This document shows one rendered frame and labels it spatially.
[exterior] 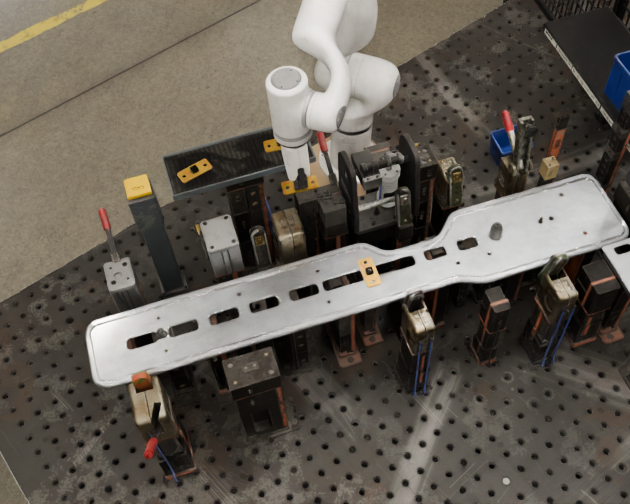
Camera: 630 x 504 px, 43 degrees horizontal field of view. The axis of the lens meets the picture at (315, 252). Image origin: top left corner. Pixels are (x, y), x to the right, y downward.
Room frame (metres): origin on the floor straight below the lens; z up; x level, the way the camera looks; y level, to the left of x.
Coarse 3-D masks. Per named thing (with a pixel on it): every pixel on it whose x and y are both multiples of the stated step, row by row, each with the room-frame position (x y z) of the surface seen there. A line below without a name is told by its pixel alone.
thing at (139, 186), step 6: (144, 174) 1.31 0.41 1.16; (126, 180) 1.30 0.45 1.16; (132, 180) 1.29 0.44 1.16; (138, 180) 1.29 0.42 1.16; (144, 180) 1.29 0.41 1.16; (126, 186) 1.28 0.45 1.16; (132, 186) 1.28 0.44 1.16; (138, 186) 1.27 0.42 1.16; (144, 186) 1.27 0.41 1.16; (126, 192) 1.26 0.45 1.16; (132, 192) 1.26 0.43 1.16; (138, 192) 1.25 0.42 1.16; (144, 192) 1.25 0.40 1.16; (150, 192) 1.25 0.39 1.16; (132, 198) 1.24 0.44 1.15
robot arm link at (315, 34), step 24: (312, 0) 1.33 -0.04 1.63; (336, 0) 1.33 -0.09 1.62; (312, 24) 1.28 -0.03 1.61; (336, 24) 1.30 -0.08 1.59; (312, 48) 1.25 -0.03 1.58; (336, 48) 1.23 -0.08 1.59; (336, 72) 1.18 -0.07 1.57; (312, 96) 1.15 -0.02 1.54; (336, 96) 1.14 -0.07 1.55; (312, 120) 1.11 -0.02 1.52; (336, 120) 1.10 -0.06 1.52
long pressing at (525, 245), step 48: (528, 192) 1.27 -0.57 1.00; (576, 192) 1.26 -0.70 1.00; (432, 240) 1.14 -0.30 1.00; (480, 240) 1.13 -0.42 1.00; (528, 240) 1.12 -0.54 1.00; (576, 240) 1.11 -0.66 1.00; (240, 288) 1.05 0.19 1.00; (288, 288) 1.04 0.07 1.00; (336, 288) 1.03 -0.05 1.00; (384, 288) 1.02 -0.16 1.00; (432, 288) 1.01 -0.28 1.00; (96, 336) 0.95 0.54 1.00; (192, 336) 0.93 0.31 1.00; (240, 336) 0.92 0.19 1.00; (96, 384) 0.83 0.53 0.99
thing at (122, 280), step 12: (108, 264) 1.12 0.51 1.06; (120, 264) 1.11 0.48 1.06; (132, 264) 1.13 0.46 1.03; (108, 276) 1.08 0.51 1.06; (120, 276) 1.08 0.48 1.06; (132, 276) 1.08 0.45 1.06; (108, 288) 1.05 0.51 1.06; (120, 288) 1.05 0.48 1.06; (132, 288) 1.05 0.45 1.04; (120, 300) 1.04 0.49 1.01; (132, 300) 1.05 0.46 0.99; (144, 300) 1.08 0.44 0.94; (144, 336) 1.05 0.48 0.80
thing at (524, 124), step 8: (520, 120) 1.33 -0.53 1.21; (528, 120) 1.34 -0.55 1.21; (520, 128) 1.32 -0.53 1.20; (528, 128) 1.30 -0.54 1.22; (536, 128) 1.30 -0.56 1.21; (520, 136) 1.32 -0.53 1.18; (528, 136) 1.30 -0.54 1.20; (520, 144) 1.31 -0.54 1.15; (528, 144) 1.32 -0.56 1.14; (520, 152) 1.31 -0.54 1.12; (528, 152) 1.31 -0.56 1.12; (528, 160) 1.31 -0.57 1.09
